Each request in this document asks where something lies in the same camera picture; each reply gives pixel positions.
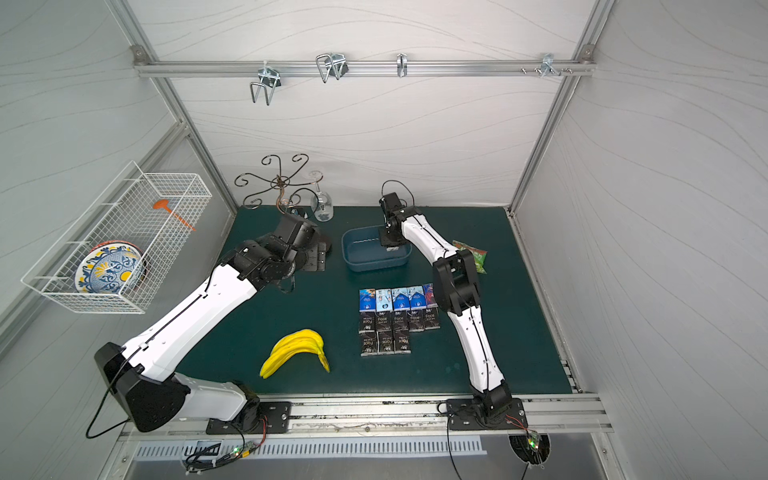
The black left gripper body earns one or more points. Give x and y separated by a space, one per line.
315 253

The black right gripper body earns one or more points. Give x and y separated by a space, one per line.
390 233

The teal storage box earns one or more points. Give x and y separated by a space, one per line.
362 251

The red blue tissue pack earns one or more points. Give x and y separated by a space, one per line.
429 295

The dark blue tissue pack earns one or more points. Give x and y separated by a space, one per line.
367 300

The light blue tissue pack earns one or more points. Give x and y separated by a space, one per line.
417 299
401 299

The white blue tissue pack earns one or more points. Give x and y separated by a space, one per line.
384 300

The black tissue pack top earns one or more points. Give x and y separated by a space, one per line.
431 319

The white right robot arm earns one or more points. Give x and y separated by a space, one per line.
456 291

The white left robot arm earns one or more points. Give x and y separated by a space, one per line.
141 375

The copper glass rack stand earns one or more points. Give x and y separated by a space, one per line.
291 195

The green snack bag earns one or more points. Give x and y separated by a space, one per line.
478 255

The yellow banana bunch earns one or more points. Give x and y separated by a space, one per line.
300 342

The orange spatula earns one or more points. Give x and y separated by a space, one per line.
163 204

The metal hook left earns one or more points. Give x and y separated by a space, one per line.
268 80

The metal hook middle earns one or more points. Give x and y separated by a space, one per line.
331 65

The metal hook small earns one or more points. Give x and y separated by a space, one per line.
401 65

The blue yellow patterned plate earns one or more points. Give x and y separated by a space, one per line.
110 268

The metal hook right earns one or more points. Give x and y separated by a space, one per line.
546 68

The aluminium top rail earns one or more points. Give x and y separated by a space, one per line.
583 65

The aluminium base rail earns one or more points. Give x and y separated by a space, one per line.
431 414

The white wire basket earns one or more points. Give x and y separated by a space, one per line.
123 212

